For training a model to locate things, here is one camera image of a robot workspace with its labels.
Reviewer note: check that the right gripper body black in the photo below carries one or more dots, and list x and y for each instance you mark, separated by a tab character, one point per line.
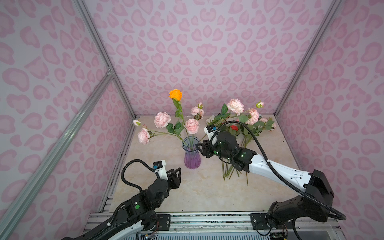
209	149

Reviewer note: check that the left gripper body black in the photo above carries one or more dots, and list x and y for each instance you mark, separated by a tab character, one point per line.
173	182

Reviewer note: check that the purple glass vase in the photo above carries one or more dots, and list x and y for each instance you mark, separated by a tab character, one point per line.
192	159

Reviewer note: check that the pink peony flower stem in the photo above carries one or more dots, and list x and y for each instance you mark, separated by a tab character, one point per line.
192	126

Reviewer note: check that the striped pink peony branch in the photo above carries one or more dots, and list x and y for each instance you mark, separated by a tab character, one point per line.
235	110

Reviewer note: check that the pink peony branch with bud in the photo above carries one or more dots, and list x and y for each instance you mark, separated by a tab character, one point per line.
163	125

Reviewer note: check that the orange rose stem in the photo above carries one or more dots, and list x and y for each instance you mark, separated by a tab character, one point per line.
179	127

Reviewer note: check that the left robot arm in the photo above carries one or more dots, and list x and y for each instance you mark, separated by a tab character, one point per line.
138	213

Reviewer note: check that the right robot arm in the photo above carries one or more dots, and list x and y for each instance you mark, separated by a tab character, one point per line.
315	196

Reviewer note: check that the red rose stem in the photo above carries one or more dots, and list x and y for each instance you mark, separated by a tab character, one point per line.
228	170

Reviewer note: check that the small pink peony sprig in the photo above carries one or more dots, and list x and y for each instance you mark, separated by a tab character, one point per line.
197	112

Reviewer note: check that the small mixed roses spray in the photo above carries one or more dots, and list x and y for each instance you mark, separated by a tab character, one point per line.
262	125

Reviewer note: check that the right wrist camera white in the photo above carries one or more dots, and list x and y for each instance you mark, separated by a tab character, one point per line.
211	131

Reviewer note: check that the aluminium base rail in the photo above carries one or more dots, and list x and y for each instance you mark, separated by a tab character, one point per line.
236	226

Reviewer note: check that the left aluminium frame strut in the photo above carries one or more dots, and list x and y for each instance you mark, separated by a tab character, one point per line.
91	27

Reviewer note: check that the right aluminium frame strut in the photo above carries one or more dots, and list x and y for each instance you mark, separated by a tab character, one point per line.
326	22

